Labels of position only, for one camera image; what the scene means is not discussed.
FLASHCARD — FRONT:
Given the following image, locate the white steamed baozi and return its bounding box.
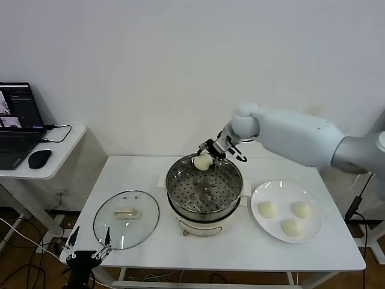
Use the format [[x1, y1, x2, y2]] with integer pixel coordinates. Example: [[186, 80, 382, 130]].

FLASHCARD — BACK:
[[280, 219, 303, 238], [258, 200, 278, 218], [291, 201, 312, 219], [193, 153, 214, 172]]

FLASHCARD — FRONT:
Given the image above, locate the black cable with adapter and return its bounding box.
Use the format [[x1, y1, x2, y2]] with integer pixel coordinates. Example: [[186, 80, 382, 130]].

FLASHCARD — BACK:
[[344, 173, 375, 266]]

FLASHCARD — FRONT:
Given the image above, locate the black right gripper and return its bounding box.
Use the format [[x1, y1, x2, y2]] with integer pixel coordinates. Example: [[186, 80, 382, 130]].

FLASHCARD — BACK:
[[197, 138, 234, 166]]

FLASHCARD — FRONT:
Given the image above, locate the black laptop cable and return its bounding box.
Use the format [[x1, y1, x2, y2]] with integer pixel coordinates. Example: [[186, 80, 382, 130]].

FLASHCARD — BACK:
[[38, 123, 73, 144]]

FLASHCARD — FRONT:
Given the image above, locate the white side desk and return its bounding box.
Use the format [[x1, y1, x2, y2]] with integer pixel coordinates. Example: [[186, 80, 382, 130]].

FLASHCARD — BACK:
[[0, 125, 109, 255]]

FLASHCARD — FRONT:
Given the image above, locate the cream electric pot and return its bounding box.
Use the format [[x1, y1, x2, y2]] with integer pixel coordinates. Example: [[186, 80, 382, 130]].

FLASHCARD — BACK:
[[167, 195, 241, 237]]

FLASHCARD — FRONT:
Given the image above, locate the black laptop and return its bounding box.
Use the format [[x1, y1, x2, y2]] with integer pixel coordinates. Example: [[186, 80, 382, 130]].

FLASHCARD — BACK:
[[0, 81, 48, 172]]

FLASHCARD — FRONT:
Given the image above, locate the long white floor cable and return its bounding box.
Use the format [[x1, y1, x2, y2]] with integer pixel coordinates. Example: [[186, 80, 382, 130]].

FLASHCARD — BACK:
[[0, 216, 63, 260]]

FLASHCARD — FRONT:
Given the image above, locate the black computer mouse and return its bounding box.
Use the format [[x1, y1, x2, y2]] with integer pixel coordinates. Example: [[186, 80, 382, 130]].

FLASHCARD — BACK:
[[28, 149, 53, 170]]

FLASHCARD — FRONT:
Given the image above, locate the white table frame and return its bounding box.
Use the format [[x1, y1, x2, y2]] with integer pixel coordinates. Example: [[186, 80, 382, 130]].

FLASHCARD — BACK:
[[96, 266, 304, 289]]

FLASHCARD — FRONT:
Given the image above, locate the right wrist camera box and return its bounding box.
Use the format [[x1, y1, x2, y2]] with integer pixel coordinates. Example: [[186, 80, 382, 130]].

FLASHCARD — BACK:
[[217, 128, 241, 156]]

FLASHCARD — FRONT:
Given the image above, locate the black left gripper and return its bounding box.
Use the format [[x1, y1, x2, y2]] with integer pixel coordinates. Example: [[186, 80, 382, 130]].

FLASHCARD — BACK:
[[62, 226, 113, 289]]

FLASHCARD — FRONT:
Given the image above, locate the white round plate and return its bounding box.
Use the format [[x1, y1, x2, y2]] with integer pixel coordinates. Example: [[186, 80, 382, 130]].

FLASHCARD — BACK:
[[250, 180, 324, 244]]

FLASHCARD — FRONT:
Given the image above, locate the steel steamer basket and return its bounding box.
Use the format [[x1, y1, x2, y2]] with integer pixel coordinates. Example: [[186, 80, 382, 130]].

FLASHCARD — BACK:
[[156, 152, 252, 215]]

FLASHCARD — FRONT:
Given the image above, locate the glass pot lid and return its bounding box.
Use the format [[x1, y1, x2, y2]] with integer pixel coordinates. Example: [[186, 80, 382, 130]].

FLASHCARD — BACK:
[[93, 189, 160, 250]]

